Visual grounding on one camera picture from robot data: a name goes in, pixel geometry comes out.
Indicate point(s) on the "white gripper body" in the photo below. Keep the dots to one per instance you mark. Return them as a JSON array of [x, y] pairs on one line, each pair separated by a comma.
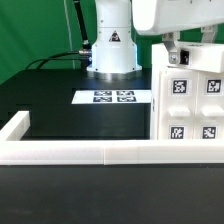
[[156, 17]]

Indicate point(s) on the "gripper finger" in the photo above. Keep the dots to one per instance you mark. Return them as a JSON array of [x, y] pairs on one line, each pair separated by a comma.
[[170, 40], [209, 33]]

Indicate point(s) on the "white cabinet door panel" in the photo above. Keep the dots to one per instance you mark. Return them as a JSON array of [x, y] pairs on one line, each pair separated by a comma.
[[177, 103], [209, 112]]

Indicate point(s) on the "white cabinet body box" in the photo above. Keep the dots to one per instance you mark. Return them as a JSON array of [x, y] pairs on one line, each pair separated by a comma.
[[155, 88]]

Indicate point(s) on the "white tagged cabinet top block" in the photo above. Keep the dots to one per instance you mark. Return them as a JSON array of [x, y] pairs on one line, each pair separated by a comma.
[[202, 56]]

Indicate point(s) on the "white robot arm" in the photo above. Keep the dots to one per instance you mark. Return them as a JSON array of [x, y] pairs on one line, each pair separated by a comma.
[[114, 54]]

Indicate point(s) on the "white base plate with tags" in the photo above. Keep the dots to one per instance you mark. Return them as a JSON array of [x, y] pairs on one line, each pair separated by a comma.
[[111, 96]]

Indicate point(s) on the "white U-shaped fence frame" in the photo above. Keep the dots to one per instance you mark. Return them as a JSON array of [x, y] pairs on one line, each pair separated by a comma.
[[15, 151]]

